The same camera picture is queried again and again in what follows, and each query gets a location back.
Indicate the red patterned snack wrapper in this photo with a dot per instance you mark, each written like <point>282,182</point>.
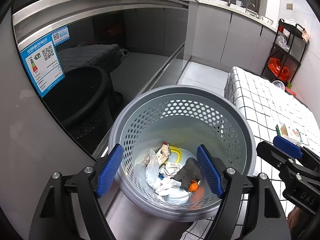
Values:
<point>163,152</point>

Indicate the small orange item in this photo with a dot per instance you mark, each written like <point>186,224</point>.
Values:
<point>193,186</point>

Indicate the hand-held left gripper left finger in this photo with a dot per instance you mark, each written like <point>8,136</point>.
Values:
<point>110,170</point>

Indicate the black shelf rack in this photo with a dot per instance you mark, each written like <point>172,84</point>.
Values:
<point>300,50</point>

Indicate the chrome kitchen faucet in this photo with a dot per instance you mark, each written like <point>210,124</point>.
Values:
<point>250,6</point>

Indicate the small blue sticker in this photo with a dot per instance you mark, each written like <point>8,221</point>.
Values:
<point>60,35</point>

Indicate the clear plastic bag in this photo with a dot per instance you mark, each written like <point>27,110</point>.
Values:
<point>151,167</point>

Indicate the person's right hand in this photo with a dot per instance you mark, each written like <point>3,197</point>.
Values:
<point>296,216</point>

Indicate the small white carton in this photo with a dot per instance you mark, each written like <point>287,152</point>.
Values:
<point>292,132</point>

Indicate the dark grey rag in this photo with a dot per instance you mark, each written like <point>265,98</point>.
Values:
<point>188,172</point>

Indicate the grey perforated wastebasket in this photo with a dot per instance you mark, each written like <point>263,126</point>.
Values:
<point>175,110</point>

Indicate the large blue energy label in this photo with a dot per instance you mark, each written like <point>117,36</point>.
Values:
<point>42,67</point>

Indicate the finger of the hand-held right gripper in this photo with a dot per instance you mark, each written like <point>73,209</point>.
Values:
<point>287,146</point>
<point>272,155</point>

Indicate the clear plastic cup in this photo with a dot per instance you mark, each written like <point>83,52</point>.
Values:
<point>278,85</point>

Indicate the small blue scrap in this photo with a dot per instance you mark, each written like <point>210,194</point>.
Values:
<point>161,176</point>

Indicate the white wall socket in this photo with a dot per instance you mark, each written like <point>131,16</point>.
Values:
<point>289,6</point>

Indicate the orange plastic bag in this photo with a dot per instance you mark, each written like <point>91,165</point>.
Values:
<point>277,68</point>

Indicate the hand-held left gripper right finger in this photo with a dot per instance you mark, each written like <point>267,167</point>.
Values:
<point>210,172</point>

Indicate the white paper ball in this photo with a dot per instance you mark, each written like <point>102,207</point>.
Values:
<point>170,167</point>

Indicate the grey kitchen base cabinet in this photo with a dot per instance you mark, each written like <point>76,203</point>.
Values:
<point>212,35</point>

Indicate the yellow rimmed container lid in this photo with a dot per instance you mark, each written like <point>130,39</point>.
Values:
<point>178,155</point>

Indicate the black built-in kitchen appliance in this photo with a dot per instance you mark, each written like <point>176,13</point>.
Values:
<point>137,30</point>

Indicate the red plastic bag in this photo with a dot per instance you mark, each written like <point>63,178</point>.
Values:
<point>290,91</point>

